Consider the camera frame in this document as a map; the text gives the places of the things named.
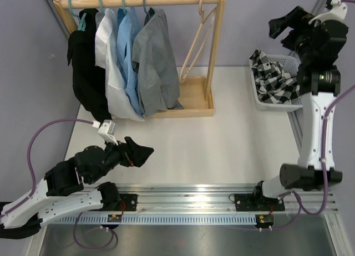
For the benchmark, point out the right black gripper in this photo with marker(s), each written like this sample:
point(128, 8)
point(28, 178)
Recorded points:
point(297, 19)

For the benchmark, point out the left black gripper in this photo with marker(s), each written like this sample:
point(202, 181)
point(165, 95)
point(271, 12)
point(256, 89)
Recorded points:
point(138, 153)

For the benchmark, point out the black white checkered shirt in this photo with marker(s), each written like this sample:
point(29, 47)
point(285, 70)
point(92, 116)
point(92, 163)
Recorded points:
point(273, 84)

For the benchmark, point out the wooden hanger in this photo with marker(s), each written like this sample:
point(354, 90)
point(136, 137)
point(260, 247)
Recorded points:
point(200, 39)

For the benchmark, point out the grey shirt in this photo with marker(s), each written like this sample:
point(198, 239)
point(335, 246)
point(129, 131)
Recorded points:
point(154, 61)

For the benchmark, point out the blue-grey hanger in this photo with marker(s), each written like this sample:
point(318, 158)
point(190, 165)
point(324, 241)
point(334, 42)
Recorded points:
point(145, 9)

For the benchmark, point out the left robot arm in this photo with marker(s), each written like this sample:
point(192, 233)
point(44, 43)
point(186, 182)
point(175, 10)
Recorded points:
point(52, 199)

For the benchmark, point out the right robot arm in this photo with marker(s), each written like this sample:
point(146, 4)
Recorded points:
point(317, 40)

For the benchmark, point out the light blue shirt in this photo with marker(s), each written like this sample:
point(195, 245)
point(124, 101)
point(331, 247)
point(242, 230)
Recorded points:
point(128, 28)

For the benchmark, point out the teal hanger of black shirt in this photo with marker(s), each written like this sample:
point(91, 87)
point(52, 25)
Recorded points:
point(81, 19)

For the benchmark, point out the teal hanger of blue shirt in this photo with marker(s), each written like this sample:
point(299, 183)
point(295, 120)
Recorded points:
point(123, 6)

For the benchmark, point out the teal hanger of white shirt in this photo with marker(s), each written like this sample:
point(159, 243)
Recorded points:
point(101, 6)

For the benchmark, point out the white plastic basket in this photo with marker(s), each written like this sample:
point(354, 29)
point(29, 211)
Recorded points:
point(290, 64)

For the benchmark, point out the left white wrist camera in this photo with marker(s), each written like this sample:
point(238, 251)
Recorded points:
point(106, 131)

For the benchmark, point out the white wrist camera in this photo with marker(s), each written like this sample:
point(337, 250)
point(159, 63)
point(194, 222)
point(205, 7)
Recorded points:
point(106, 131)
point(337, 11)

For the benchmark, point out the aluminium mounting rail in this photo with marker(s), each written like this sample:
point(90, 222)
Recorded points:
point(183, 205)

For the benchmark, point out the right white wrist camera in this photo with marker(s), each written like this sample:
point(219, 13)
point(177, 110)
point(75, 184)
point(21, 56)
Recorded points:
point(337, 11)

